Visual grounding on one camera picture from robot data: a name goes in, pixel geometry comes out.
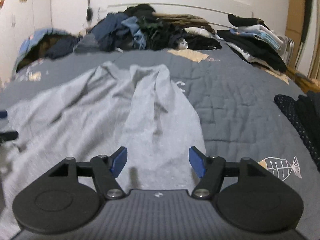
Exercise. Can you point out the white headboard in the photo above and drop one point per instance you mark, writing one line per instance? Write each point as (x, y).
(215, 17)

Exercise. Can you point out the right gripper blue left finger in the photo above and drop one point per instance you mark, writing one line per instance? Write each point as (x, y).
(105, 172)

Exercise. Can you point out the dark dotted folded garment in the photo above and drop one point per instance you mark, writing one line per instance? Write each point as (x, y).
(303, 114)

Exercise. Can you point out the brown cardboard box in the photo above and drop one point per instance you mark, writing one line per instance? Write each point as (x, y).
(295, 20)

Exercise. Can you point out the blue patterned pillow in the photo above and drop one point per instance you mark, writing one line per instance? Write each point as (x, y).
(36, 46)

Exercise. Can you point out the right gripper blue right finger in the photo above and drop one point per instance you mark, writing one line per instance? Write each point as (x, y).
(210, 172)

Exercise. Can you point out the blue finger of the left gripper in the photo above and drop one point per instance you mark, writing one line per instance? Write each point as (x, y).
(8, 136)
(3, 114)

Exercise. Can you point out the light grey hoodie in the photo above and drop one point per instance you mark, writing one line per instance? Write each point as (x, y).
(140, 108)

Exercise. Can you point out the grey quilted bedspread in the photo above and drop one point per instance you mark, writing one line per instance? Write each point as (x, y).
(234, 102)

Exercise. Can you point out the stack of folded clothes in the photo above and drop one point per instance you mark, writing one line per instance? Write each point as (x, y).
(255, 42)

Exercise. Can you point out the pile of unfolded dark clothes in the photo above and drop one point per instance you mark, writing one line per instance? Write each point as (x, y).
(139, 28)

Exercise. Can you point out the white fan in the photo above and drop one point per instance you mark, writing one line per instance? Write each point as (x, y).
(286, 51)

